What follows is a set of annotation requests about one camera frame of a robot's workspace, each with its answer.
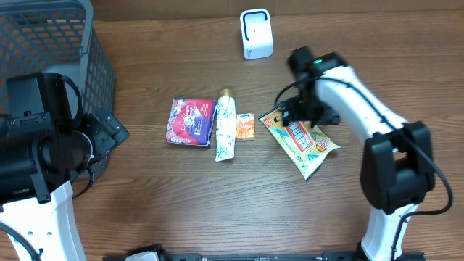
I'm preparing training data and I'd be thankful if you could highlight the dark grey plastic basket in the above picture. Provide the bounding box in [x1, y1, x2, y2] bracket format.
[0, 0, 117, 178]

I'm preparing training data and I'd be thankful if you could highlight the yellow snack bag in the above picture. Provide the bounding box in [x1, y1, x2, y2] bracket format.
[258, 107, 340, 181]

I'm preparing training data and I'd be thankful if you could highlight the white tube gold cap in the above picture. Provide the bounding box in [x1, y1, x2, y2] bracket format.
[215, 89, 236, 162]

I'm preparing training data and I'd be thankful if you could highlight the white barcode scanner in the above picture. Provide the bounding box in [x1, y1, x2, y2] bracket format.
[239, 8, 273, 60]

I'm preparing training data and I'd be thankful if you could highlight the purple red snack pack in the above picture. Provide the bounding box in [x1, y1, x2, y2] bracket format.
[166, 99, 217, 147]

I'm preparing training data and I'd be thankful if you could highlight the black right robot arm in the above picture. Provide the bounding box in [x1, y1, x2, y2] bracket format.
[281, 46, 435, 260]

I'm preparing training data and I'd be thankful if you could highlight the orange small snack pack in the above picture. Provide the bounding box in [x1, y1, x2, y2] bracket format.
[236, 112, 255, 141]

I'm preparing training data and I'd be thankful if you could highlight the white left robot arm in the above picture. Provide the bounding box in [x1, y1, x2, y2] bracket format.
[1, 73, 130, 260]

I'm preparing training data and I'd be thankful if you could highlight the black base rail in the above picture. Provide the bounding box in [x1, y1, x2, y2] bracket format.
[103, 244, 427, 261]

